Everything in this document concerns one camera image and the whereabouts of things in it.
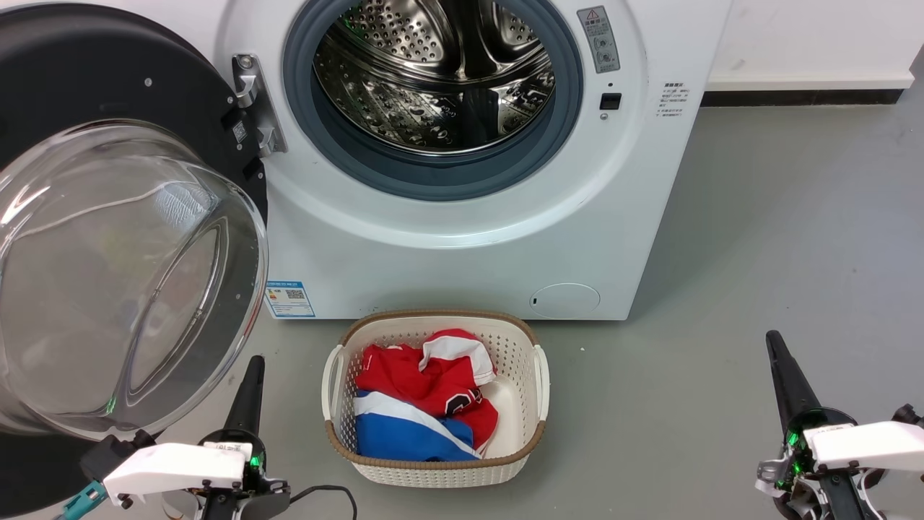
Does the grey warning sticker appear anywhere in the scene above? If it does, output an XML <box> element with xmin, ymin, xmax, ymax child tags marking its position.
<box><xmin>576</xmin><ymin>6</ymin><xmax>621</xmax><ymax>74</ymax></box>

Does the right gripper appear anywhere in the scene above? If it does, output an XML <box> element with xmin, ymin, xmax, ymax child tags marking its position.
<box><xmin>756</xmin><ymin>330</ymin><xmax>885</xmax><ymax>520</ymax></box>

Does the round filter cover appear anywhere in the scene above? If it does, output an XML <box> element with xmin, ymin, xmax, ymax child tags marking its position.
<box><xmin>529</xmin><ymin>283</ymin><xmax>601</xmax><ymax>319</ymax></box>

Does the teal connector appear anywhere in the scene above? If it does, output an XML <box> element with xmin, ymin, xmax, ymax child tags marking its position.
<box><xmin>58</xmin><ymin>480</ymin><xmax>109</xmax><ymax>520</ymax></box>

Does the blue energy label sticker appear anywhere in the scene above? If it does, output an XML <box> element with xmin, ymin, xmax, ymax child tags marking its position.
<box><xmin>264</xmin><ymin>281</ymin><xmax>316</xmax><ymax>319</ymax></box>

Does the blue and white garment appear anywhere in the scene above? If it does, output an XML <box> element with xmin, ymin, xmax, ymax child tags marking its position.
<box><xmin>352</xmin><ymin>390</ymin><xmax>483</xmax><ymax>463</ymax></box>

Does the white washing machine body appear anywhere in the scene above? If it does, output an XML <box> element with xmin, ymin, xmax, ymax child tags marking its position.
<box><xmin>217</xmin><ymin>0</ymin><xmax>733</xmax><ymax>321</ymax></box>

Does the red and white garment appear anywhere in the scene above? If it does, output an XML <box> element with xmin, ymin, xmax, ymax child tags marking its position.
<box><xmin>355</xmin><ymin>329</ymin><xmax>500</xmax><ymax>452</ymax></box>

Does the small text sticker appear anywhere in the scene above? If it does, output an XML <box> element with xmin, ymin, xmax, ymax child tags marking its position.
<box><xmin>658</xmin><ymin>82</ymin><xmax>692</xmax><ymax>120</ymax></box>

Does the thin black cable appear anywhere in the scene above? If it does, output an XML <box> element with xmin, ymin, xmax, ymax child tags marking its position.
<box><xmin>289</xmin><ymin>485</ymin><xmax>358</xmax><ymax>520</ymax></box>

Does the stainless steel washer drum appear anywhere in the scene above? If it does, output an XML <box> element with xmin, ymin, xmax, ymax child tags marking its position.
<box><xmin>313</xmin><ymin>0</ymin><xmax>557</xmax><ymax>156</ymax></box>

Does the metal door hinge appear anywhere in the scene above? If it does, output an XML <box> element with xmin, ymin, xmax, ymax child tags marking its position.
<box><xmin>231</xmin><ymin>53</ymin><xmax>288</xmax><ymax>157</ymax></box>

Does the black round washer door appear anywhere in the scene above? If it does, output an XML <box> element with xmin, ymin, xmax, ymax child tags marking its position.
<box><xmin>0</xmin><ymin>4</ymin><xmax>270</xmax><ymax>517</ymax></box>

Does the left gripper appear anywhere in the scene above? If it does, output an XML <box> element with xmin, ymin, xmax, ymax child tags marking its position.
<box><xmin>191</xmin><ymin>355</ymin><xmax>292</xmax><ymax>520</ymax></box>

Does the cream plastic laundry basket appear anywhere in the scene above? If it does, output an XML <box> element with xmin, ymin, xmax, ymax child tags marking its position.
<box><xmin>321</xmin><ymin>310</ymin><xmax>551</xmax><ymax>488</ymax></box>

